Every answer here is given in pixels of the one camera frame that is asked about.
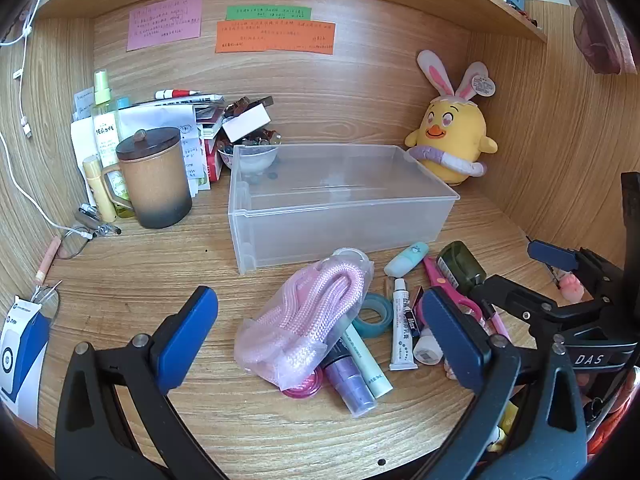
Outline small white box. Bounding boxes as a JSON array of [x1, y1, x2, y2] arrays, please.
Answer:
[[221, 103, 272, 142]]

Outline teal tape roll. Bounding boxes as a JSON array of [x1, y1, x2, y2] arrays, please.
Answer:
[[357, 292, 394, 333]]

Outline blue and white box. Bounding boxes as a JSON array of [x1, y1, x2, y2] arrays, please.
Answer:
[[0, 296, 52, 429]]

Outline white bowl of beads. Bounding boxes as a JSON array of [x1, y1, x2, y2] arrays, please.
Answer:
[[216, 132, 283, 176]]

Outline pink scissors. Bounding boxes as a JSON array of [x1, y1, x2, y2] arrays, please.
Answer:
[[422, 256, 485, 322]]

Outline white ointment tube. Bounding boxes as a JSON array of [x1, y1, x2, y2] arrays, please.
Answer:
[[389, 277, 420, 372]]

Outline purple bottle with black cap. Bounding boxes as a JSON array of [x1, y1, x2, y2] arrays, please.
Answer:
[[320, 337, 377, 418]]

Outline pink gel pen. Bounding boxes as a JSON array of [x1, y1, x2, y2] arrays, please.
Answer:
[[482, 310, 512, 342]]

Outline pink round case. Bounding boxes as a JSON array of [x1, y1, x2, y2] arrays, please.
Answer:
[[282, 367, 326, 401]]

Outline small mint tube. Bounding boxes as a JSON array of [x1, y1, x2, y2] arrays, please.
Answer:
[[383, 242, 430, 278]]

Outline brown ceramic mug with lid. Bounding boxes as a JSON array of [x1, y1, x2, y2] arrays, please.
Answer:
[[102, 127, 194, 229]]

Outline small pink figure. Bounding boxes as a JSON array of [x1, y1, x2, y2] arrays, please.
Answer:
[[559, 272, 586, 303]]

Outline yellow-green spray bottle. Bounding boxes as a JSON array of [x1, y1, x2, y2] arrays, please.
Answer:
[[91, 70, 132, 218]]

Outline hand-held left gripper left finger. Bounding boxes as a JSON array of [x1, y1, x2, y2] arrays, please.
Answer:
[[54, 286, 226, 480]]

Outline small white bottle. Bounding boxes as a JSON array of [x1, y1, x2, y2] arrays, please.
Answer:
[[413, 327, 445, 365]]

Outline pale long tube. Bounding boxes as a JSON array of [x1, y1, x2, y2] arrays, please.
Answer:
[[347, 322, 394, 397]]

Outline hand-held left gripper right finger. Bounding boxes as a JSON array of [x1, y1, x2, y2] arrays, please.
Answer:
[[419, 287, 588, 480]]

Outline yellow chick plush toy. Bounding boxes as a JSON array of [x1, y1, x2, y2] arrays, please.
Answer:
[[404, 50, 499, 186]]

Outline green paper note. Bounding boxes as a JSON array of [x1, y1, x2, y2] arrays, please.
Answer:
[[225, 5, 312, 21]]

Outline cream tube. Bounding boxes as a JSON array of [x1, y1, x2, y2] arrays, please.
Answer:
[[82, 156, 117, 223]]

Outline pink rope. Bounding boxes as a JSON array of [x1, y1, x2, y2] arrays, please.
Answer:
[[234, 255, 375, 391]]

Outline dark red cloth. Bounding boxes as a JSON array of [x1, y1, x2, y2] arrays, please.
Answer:
[[572, 0, 638, 76]]

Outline stack of books and papers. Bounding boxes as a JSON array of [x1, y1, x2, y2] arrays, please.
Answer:
[[70, 92, 226, 196]]

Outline black staple box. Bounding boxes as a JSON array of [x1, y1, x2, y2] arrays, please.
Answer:
[[402, 285, 426, 338]]

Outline eyeglasses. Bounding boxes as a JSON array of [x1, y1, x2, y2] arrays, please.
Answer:
[[52, 225, 96, 261]]

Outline pink paper note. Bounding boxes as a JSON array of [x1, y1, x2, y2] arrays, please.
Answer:
[[126, 0, 203, 52]]

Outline white charging cable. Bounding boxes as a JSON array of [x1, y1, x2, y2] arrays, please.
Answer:
[[0, 0, 48, 141], [0, 132, 96, 239]]

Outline dark green bottle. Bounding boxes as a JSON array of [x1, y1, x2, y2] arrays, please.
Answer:
[[436, 241, 487, 296]]

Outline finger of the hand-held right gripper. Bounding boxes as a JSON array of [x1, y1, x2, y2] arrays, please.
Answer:
[[470, 274, 563, 333], [526, 240, 623, 301]]

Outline orange paper note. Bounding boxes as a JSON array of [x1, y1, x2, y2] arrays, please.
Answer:
[[215, 20, 337, 56]]

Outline clear plastic storage box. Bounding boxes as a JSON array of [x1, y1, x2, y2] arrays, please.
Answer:
[[227, 143, 461, 276]]

